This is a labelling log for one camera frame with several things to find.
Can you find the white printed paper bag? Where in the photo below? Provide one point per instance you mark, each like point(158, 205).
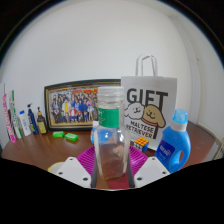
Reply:
point(150, 96)

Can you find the colourful puzzle cube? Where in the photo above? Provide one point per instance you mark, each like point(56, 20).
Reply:
point(141, 144)

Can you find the blue detergent bottle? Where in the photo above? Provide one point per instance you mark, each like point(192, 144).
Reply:
point(171, 146)

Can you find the dark blue pump bottle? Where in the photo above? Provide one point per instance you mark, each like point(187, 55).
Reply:
point(32, 123)

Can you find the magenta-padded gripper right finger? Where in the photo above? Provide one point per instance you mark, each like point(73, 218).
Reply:
point(151, 170)

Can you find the white tube bottle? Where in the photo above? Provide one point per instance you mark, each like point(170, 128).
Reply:
point(25, 125)

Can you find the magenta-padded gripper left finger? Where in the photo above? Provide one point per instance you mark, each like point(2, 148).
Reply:
point(73, 170)

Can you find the white wall radiator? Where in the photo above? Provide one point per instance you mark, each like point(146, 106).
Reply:
point(219, 151)

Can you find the dark-framed group photo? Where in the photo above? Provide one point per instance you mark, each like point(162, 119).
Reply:
point(70, 106)

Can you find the dark yellow-labelled pump bottle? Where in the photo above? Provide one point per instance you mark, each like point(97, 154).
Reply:
point(42, 125)

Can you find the clear green-labelled drink bottle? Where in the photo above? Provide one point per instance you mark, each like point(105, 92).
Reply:
point(111, 146)

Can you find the small green box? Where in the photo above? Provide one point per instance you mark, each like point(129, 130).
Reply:
point(71, 137)
point(58, 134)

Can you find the brown wooden side table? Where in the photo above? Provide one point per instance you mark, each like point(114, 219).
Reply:
point(201, 140)

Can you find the flat round red coaster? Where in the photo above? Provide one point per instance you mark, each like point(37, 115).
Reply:
point(120, 184)

